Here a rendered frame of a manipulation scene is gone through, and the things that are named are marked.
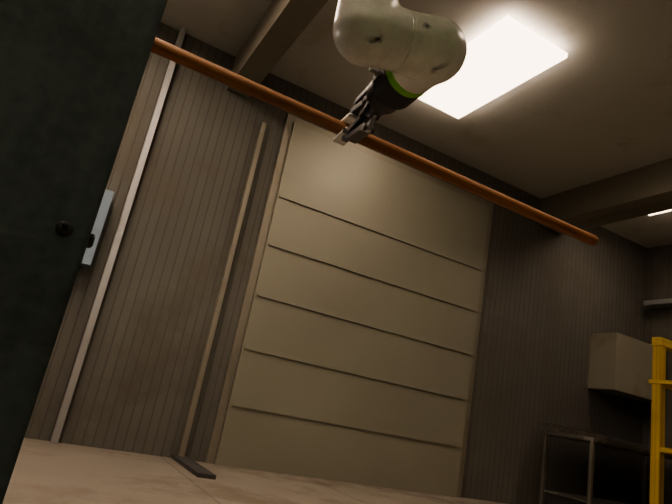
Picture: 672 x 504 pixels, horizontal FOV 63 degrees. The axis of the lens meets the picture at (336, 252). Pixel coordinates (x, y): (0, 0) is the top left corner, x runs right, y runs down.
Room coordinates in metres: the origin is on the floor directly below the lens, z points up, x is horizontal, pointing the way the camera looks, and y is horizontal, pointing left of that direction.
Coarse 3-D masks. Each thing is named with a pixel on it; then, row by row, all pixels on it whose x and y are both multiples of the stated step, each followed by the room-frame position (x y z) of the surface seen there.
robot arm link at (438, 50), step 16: (416, 16) 0.73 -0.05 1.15; (432, 16) 0.75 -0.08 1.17; (416, 32) 0.73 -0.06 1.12; (432, 32) 0.74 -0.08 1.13; (448, 32) 0.75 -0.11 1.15; (416, 48) 0.75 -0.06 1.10; (432, 48) 0.75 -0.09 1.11; (448, 48) 0.76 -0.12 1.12; (464, 48) 0.77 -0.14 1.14; (416, 64) 0.77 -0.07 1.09; (432, 64) 0.77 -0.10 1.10; (448, 64) 0.77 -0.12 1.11; (400, 80) 0.85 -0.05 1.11; (416, 80) 0.82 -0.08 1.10; (432, 80) 0.81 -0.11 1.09; (416, 96) 0.88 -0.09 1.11
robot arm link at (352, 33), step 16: (352, 0) 0.71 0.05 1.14; (368, 0) 0.70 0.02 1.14; (384, 0) 0.70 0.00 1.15; (336, 16) 0.73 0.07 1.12; (352, 16) 0.71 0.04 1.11; (368, 16) 0.70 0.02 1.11; (384, 16) 0.71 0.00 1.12; (400, 16) 0.72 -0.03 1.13; (336, 32) 0.74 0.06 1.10; (352, 32) 0.72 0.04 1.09; (368, 32) 0.71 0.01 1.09; (384, 32) 0.72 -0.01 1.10; (400, 32) 0.73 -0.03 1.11; (352, 48) 0.74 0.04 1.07; (368, 48) 0.73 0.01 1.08; (384, 48) 0.74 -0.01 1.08; (400, 48) 0.74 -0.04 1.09; (368, 64) 0.77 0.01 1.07; (384, 64) 0.77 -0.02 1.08; (400, 64) 0.77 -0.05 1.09
